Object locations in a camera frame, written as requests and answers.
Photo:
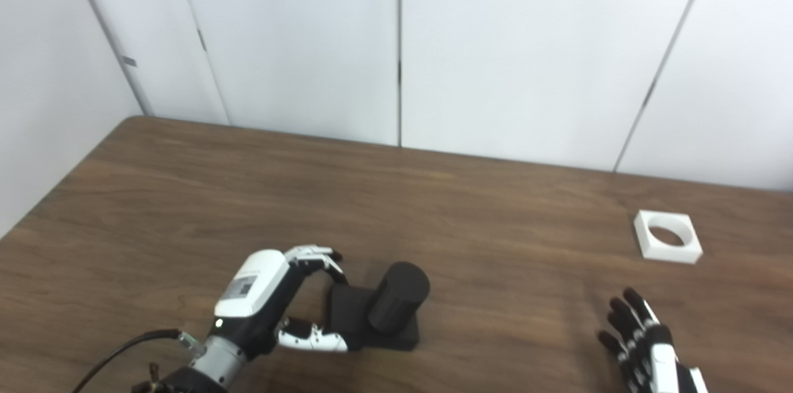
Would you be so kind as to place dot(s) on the white and black left hand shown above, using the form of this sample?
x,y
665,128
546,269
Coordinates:
x,y
254,294

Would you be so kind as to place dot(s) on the white and black right hand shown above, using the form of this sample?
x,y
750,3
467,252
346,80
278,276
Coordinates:
x,y
663,362

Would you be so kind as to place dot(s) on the white square piece with hole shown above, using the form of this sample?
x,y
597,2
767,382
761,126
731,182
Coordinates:
x,y
672,253

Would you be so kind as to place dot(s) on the black peg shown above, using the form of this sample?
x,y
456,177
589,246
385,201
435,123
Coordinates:
x,y
396,300

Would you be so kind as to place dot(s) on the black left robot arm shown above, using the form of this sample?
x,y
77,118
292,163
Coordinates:
x,y
214,365

